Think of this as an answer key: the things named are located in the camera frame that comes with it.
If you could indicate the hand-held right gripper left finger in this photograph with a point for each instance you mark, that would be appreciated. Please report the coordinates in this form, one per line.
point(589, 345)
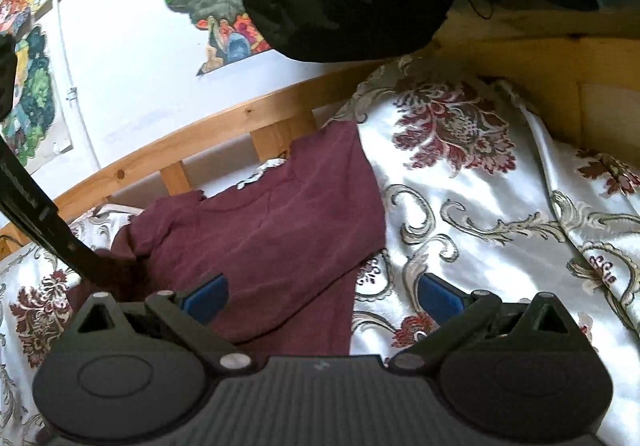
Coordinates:
point(207, 300)

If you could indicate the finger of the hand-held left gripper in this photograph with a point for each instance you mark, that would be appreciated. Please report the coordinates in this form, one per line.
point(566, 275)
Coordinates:
point(85, 258)

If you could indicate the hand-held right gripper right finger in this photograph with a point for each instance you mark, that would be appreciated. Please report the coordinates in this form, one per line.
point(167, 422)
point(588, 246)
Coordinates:
point(440, 300)

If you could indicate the maroon shirt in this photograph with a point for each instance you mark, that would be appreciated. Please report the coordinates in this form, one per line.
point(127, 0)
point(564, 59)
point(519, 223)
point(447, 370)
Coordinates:
point(270, 236)

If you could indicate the white floral bedspread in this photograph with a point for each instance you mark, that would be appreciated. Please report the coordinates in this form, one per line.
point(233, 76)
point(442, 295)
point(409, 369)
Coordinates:
point(480, 206)

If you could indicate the white wall conduit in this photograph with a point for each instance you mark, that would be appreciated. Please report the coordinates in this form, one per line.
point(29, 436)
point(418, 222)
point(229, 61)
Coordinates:
point(75, 91)

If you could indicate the wooden bed frame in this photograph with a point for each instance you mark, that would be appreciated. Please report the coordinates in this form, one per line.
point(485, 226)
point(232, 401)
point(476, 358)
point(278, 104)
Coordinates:
point(210, 126)

